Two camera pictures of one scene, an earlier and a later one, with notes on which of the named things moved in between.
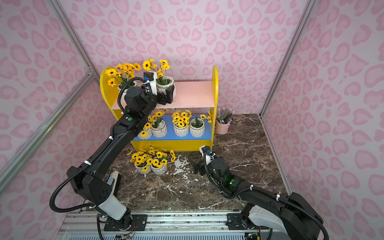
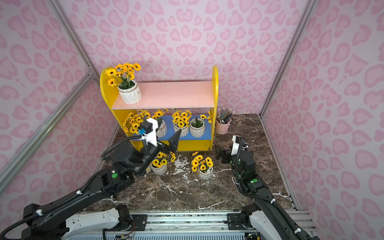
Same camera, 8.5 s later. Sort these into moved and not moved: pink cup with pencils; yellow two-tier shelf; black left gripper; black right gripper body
Moved: black right gripper body; black left gripper
Not moved: pink cup with pencils; yellow two-tier shelf
